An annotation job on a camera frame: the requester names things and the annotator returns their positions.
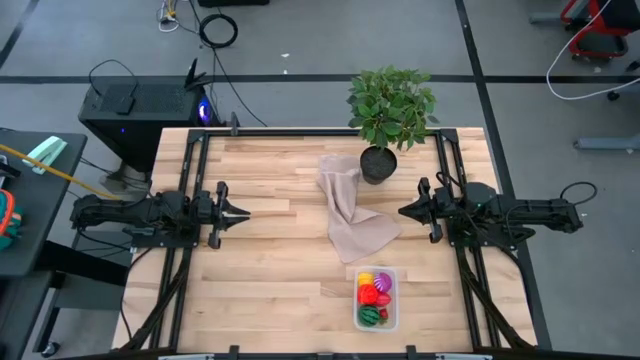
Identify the green potted plant black pot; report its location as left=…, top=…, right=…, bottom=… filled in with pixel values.
left=347, top=64, right=441, bottom=186

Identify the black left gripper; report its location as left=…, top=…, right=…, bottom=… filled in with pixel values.
left=192, top=180, right=252, bottom=250

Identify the teal and orange bag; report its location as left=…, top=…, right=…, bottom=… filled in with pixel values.
left=0, top=188, right=24, bottom=252

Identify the coiled black cable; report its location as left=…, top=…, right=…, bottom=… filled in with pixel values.
left=198, top=13, right=240, bottom=50

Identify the beige cloth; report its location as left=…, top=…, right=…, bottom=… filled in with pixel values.
left=315, top=154, right=403, bottom=265

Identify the black side desk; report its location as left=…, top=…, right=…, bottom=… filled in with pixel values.
left=0, top=127, right=89, bottom=279

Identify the purple toy onion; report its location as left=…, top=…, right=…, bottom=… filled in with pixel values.
left=373, top=272, right=394, bottom=294

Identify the yellow strap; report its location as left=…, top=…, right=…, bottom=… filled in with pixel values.
left=0, top=143, right=124, bottom=202

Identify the green toy watermelon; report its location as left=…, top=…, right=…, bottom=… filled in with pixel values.
left=357, top=305, right=382, bottom=328

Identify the small black box on computer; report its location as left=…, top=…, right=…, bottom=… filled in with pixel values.
left=112, top=83, right=139, bottom=117

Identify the black computer tower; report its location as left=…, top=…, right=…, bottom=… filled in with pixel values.
left=77, top=74, right=224, bottom=174

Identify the long black floor cable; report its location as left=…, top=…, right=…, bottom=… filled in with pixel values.
left=209, top=47, right=269, bottom=129

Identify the red and black chair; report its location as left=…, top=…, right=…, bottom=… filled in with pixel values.
left=559, top=0, right=640, bottom=64

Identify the black wifi antenna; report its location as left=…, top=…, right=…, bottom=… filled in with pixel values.
left=183, top=57, right=215, bottom=92

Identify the black metal table frame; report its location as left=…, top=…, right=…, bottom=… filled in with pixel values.
left=119, top=127, right=554, bottom=354

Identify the clear plastic tupperware container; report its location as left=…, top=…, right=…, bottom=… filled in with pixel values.
left=353, top=265, right=401, bottom=334

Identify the mint green stapler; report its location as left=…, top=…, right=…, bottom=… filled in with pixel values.
left=22, top=135, right=68, bottom=176

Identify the orange-red toy tomato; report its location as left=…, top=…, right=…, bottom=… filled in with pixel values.
left=356, top=283, right=380, bottom=307

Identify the white and yellow cable bundle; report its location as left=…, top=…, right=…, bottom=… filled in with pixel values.
left=158, top=0, right=182, bottom=34

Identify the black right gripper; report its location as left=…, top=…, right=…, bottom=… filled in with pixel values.
left=398, top=176, right=454, bottom=245

